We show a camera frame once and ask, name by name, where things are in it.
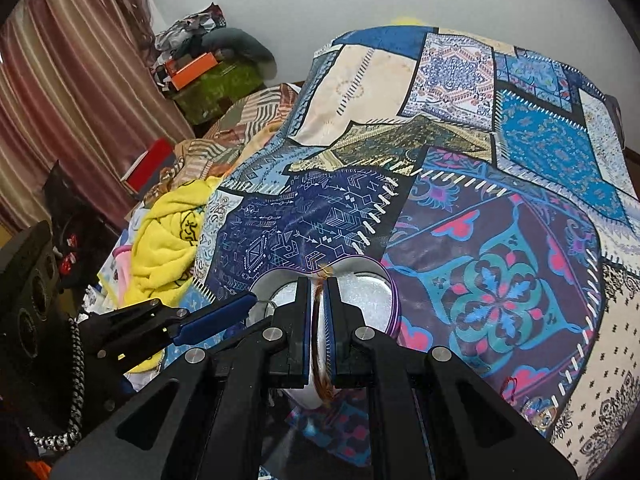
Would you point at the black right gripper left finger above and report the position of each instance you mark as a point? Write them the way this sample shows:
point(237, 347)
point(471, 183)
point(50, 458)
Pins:
point(269, 356)

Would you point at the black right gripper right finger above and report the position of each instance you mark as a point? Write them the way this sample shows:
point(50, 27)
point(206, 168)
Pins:
point(363, 357)

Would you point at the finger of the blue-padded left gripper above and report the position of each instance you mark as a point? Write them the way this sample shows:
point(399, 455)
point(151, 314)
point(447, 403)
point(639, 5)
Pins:
point(215, 318)

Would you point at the white heart-shaped jewelry tray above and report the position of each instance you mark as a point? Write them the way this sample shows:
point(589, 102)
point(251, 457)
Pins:
point(352, 292)

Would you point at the black speaker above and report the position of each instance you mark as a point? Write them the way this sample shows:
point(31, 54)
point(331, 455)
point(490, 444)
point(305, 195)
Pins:
point(29, 291)

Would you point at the pink cloth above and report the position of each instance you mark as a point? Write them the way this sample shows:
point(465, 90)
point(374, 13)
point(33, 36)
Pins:
point(122, 258)

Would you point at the yellow cartoon blanket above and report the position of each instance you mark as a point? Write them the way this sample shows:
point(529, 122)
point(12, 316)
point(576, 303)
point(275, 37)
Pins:
point(164, 249)

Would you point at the brown striped blanket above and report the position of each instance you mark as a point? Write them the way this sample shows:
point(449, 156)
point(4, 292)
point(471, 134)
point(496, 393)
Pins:
point(245, 128)

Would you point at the green patterned cloth bundle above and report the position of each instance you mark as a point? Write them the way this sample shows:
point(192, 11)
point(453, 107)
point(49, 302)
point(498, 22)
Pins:
point(210, 95)

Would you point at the blue patchwork bedspread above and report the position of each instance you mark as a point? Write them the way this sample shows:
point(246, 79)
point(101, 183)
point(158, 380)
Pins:
point(490, 183)

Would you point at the orange box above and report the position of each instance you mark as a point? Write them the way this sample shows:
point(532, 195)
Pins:
point(181, 77)

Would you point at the pink striped curtain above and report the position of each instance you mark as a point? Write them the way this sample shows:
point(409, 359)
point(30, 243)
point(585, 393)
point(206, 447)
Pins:
point(77, 91)

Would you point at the pile of clothes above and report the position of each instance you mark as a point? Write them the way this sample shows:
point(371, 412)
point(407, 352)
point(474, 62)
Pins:
point(174, 42)

